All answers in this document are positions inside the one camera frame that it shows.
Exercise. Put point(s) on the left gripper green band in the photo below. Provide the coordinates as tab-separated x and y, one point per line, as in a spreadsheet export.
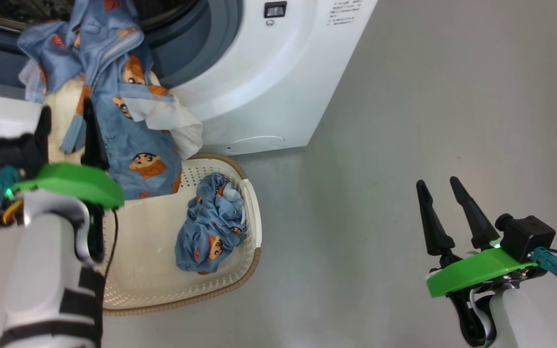
75	181

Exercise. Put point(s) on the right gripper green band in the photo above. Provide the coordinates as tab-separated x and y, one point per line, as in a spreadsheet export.
476	270

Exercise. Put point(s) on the blue cartoon garment cream lining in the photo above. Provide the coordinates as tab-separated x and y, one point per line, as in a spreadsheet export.
133	130

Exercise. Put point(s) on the blue cartoon print garment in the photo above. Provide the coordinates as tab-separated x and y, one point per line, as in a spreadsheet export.
211	227

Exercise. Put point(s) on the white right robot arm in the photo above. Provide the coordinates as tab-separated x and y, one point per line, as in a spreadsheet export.
530	314

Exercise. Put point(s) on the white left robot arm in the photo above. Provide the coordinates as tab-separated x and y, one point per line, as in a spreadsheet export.
41	280

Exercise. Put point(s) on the cream perforated laundry basket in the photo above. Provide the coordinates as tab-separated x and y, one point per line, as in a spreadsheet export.
148	251

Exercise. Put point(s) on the grey rubber door gasket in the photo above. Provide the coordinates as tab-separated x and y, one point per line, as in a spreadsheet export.
196	43

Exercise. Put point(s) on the white front-load washing machine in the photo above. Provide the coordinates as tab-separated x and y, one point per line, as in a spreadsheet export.
259	87

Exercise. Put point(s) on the black door latch socket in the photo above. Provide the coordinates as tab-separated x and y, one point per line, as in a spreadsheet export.
275	8

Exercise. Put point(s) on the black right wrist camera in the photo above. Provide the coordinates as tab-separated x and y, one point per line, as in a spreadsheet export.
527	237

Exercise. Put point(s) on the teal left camera connector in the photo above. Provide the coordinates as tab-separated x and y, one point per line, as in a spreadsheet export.
3	180

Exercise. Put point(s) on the teal camera connector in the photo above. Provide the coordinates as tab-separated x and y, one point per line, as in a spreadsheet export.
3	180
551	263

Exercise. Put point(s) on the teal right camera connector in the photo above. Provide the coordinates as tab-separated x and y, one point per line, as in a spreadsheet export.
551	263

